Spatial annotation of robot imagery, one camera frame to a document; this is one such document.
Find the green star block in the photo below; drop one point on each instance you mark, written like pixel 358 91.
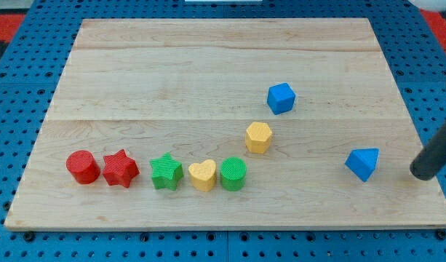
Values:
pixel 166 172

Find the red star block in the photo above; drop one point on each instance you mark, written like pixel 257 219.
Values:
pixel 119 169

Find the blue triangle block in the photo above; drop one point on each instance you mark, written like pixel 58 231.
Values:
pixel 362 162

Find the yellow hexagon block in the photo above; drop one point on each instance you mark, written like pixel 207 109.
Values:
pixel 258 137

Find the green cylinder block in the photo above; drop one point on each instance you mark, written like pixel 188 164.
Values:
pixel 233 172

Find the yellow heart block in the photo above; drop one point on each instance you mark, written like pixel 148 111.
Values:
pixel 203 175

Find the wooden board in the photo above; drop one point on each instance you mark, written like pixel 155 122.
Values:
pixel 192 88

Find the blue cube block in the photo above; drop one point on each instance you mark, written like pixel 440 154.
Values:
pixel 280 98

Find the red cylinder block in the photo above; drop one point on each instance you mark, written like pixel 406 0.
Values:
pixel 83 167

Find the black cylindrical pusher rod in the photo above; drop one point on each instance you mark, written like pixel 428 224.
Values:
pixel 432 157

